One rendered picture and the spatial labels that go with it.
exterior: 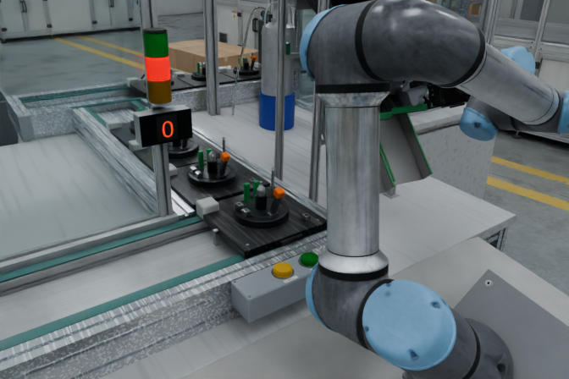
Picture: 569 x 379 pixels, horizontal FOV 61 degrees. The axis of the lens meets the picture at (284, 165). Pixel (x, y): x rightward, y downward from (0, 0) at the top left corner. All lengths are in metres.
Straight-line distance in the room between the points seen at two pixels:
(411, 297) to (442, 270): 0.56
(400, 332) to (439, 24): 0.41
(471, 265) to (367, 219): 0.60
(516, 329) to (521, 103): 0.37
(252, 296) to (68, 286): 0.40
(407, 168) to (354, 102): 0.70
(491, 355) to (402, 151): 0.73
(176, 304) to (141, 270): 0.20
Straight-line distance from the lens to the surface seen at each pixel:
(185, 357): 1.01
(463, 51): 0.69
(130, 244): 1.20
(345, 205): 0.77
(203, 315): 1.03
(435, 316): 0.72
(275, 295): 1.01
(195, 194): 1.33
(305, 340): 1.04
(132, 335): 0.98
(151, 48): 1.08
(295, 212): 1.23
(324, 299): 0.83
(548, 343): 0.90
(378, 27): 0.67
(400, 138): 1.45
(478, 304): 0.95
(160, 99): 1.10
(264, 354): 1.01
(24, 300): 1.14
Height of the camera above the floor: 1.57
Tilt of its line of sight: 24 degrees down
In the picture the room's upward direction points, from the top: 1 degrees clockwise
